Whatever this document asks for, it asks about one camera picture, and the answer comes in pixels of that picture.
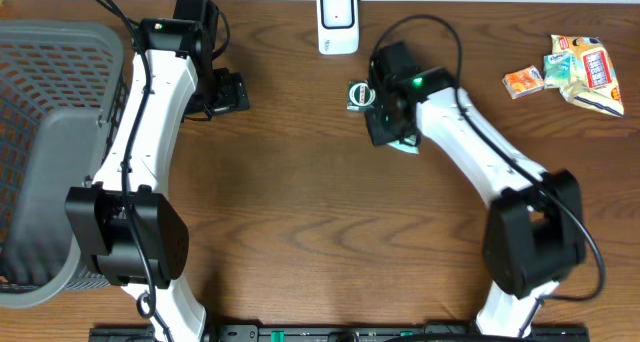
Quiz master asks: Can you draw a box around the grey plastic basket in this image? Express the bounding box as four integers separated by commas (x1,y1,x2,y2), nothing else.
1,20,128,308

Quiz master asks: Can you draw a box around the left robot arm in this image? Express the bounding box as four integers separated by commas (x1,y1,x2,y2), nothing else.
65,0,250,341

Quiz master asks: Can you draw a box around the yellow snack bag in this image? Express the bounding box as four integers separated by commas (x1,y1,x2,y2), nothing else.
551,35,624,118

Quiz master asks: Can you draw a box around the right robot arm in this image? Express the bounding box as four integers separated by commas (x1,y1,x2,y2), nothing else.
365,42,586,338

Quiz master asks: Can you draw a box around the white barcode scanner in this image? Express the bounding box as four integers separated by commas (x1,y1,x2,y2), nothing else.
316,0,360,55

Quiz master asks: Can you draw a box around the teal tissue pack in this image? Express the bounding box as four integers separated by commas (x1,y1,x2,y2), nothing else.
544,52,572,89

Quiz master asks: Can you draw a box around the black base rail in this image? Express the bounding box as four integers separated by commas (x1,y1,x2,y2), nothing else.
87,323,591,342

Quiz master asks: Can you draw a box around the teal wrapper pack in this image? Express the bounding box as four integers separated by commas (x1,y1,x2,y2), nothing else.
388,138,419,155

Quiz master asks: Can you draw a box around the orange tissue pack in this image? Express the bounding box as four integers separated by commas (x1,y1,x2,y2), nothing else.
502,65,545,99

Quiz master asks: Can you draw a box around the dark green round-logo box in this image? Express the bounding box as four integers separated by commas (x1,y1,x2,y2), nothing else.
346,80,376,112

